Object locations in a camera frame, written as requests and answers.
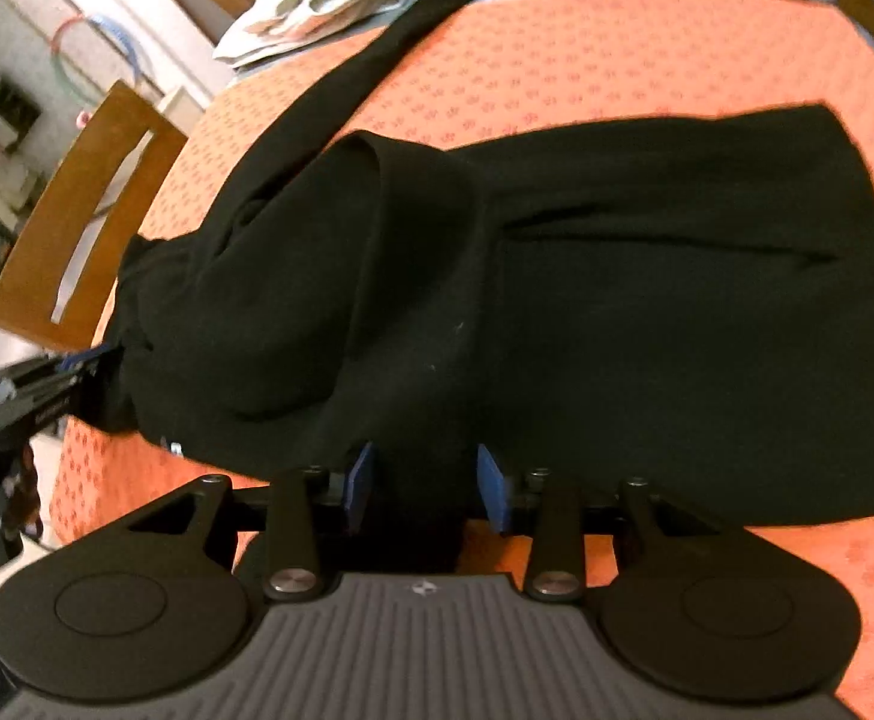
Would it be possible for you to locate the black garment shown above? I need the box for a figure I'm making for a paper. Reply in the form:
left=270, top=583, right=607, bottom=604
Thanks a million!
left=92, top=0, right=874, bottom=551

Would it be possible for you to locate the near wooden chair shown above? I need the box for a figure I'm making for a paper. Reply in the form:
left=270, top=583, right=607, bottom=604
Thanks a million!
left=0, top=82, right=186, bottom=351

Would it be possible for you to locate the colourful hula hoop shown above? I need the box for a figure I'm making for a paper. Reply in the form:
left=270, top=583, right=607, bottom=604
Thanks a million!
left=50, top=13, right=147, bottom=109

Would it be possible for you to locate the wall television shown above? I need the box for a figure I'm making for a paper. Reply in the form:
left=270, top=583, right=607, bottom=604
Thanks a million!
left=0, top=74, right=41, bottom=142

